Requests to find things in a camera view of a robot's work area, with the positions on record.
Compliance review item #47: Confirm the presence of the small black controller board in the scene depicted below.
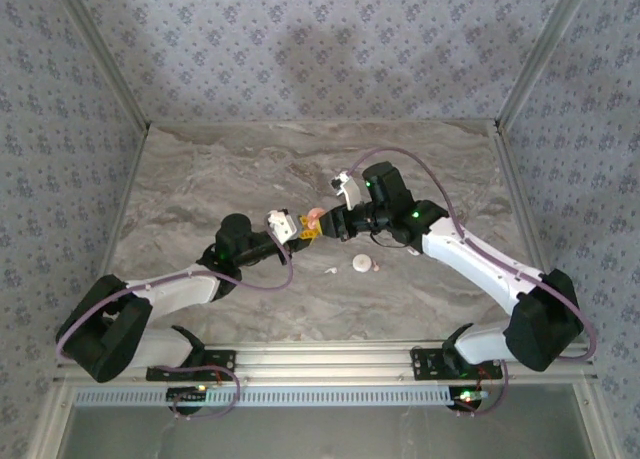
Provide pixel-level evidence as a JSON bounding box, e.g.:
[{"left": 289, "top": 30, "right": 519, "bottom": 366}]
[
  {"left": 448, "top": 386, "right": 490, "bottom": 414},
  {"left": 166, "top": 385, "right": 210, "bottom": 406}
]

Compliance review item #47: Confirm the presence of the aluminium table side rail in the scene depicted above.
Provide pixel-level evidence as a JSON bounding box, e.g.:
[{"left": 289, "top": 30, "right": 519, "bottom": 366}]
[
  {"left": 92, "top": 123, "right": 151, "bottom": 300},
  {"left": 492, "top": 126, "right": 556, "bottom": 285}
]

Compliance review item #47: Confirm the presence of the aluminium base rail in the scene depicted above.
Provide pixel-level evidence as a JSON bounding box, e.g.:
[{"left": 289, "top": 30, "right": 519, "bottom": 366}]
[{"left": 53, "top": 339, "right": 600, "bottom": 384}]

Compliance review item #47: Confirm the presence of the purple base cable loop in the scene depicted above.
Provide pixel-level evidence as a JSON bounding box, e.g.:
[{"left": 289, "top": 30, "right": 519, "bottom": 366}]
[
  {"left": 452, "top": 359, "right": 511, "bottom": 418},
  {"left": 153, "top": 366, "right": 242, "bottom": 423}
]

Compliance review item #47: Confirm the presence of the grey slotted cable duct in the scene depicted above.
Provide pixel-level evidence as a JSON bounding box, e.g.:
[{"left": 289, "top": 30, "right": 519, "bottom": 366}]
[{"left": 74, "top": 384, "right": 484, "bottom": 409}]

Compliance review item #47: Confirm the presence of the aluminium corner post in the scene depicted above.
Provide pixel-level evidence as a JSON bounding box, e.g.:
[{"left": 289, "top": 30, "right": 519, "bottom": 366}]
[
  {"left": 49, "top": 0, "right": 152, "bottom": 133},
  {"left": 493, "top": 0, "right": 599, "bottom": 130}
]

